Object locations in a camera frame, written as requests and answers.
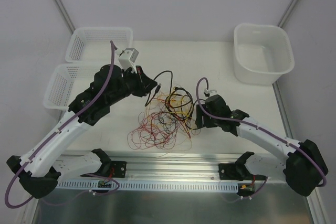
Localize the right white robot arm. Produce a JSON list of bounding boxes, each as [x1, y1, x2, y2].
[[196, 94, 328, 196]]

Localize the white solid tub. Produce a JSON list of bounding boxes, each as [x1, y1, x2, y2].
[[233, 23, 295, 86]]

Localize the white perforated basket far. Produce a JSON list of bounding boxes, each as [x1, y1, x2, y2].
[[65, 27, 133, 63]]

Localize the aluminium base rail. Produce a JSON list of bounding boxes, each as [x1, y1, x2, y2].
[[52, 150, 292, 183]]

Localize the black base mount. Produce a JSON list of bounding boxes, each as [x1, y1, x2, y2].
[[95, 161, 127, 178], [218, 163, 253, 181]]

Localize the red yellow wires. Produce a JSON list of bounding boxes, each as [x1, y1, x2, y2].
[[127, 84, 203, 156]]

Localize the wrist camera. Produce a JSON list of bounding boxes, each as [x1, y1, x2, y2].
[[203, 89, 217, 97], [118, 48, 139, 73]]

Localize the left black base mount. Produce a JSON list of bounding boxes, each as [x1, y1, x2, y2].
[[95, 161, 127, 178]]

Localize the white perforated basket near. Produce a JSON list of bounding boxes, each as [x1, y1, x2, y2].
[[43, 62, 106, 111]]

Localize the white slotted cable duct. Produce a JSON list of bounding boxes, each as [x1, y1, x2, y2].
[[57, 179, 238, 193]]

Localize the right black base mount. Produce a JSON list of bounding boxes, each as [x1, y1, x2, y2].
[[218, 163, 253, 181]]

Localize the white perforated basket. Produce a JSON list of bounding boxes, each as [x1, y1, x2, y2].
[[65, 27, 133, 63], [43, 62, 106, 111]]

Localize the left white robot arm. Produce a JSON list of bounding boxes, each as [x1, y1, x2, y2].
[[6, 65, 157, 199]]

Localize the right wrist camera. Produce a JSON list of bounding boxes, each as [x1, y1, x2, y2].
[[203, 89, 217, 97]]

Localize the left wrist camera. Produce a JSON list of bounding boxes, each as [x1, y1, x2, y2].
[[118, 48, 139, 73]]

